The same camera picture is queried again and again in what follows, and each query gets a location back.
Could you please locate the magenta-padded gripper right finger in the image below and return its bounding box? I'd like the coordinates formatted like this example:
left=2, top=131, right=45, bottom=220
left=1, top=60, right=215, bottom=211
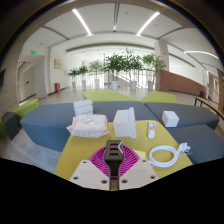
left=117, top=145, right=160, bottom=192

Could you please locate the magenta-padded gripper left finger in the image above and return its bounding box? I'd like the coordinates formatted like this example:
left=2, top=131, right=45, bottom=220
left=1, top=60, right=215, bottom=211
left=68, top=145, right=112, bottom=192

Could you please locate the black charger block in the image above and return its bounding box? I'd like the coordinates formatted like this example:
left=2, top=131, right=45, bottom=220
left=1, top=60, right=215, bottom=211
left=103, top=139, right=125, bottom=179

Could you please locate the round yellow-white power strip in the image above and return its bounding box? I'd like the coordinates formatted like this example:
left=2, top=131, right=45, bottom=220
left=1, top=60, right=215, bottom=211
left=133, top=149, right=147, bottom=161

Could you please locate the white tube with red cap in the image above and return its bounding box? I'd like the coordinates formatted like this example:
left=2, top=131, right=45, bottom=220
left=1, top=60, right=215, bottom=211
left=147, top=120, right=157, bottom=140

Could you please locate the soft tissue pack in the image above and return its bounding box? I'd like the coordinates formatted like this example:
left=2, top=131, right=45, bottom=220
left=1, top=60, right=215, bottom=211
left=65, top=114, right=111, bottom=139

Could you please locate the white cardboard box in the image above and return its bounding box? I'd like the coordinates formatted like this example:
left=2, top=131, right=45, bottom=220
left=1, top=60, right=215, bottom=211
left=112, top=106, right=138, bottom=139

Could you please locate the small white cube box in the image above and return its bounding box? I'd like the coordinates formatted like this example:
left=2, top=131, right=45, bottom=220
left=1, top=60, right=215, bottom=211
left=161, top=110, right=180, bottom=128

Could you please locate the long grey sofa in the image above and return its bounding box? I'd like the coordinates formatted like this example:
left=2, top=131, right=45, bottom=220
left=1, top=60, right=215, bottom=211
left=19, top=100, right=158, bottom=153

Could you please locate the stack of white packs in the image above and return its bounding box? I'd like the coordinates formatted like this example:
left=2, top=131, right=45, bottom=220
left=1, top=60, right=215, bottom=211
left=72, top=99, right=94, bottom=117

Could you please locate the green sofa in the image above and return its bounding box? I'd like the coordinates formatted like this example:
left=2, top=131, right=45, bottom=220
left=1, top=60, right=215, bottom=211
left=81, top=88, right=141, bottom=103
left=139, top=90, right=179, bottom=105

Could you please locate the green seat block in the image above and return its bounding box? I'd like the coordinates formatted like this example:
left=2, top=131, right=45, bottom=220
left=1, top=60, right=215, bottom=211
left=11, top=98, right=40, bottom=122

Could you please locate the dark grey seat block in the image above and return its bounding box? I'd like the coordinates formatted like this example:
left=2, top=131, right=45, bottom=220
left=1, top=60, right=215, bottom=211
left=0, top=111, right=20, bottom=141

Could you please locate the group of potted plants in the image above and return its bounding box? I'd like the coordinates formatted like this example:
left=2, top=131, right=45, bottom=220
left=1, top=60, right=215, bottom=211
left=67, top=48, right=167, bottom=92

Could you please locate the group of ceiling strip lights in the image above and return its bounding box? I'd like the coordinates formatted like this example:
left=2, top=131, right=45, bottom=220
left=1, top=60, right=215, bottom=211
left=71, top=8, right=220, bottom=61

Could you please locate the white coiled cable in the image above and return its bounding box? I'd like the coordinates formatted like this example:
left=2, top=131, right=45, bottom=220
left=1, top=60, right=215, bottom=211
left=148, top=142, right=192, bottom=168

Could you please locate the wooden bench with black frame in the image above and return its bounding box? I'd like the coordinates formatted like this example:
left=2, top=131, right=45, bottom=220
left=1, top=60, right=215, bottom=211
left=193, top=96, right=224, bottom=121

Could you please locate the yellow wall picture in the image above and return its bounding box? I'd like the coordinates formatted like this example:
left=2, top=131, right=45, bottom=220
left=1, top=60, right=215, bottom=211
left=53, top=59, right=63, bottom=70

